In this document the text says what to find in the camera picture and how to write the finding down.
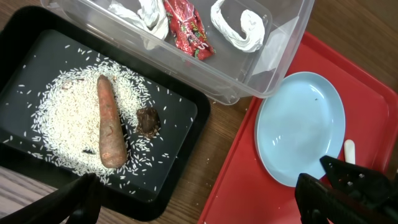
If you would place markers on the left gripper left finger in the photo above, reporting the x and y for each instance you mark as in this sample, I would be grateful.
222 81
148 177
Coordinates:
77 202

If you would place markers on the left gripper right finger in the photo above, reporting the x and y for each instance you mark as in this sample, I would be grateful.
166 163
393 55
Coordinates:
354 194

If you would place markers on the white plastic spoon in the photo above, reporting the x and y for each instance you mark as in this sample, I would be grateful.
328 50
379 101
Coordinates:
349 151

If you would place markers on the pile of white rice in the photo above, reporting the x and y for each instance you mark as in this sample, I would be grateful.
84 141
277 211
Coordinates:
66 121

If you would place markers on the large light blue plate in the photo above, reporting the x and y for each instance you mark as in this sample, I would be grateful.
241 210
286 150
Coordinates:
304 121

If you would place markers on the brown food lump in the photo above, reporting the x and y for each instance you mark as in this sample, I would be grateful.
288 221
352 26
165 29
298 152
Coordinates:
148 122

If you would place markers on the white tissue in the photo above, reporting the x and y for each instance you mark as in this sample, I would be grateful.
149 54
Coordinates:
151 17

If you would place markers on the red snack wrapper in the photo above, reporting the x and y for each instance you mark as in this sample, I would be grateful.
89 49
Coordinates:
187 29

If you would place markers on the black plastic tray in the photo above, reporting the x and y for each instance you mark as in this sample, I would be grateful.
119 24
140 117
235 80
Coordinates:
31 53

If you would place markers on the red serving tray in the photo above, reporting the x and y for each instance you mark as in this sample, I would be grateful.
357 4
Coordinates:
245 193

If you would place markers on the clear plastic bin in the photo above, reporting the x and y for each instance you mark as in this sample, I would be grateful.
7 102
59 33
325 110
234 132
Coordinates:
255 42

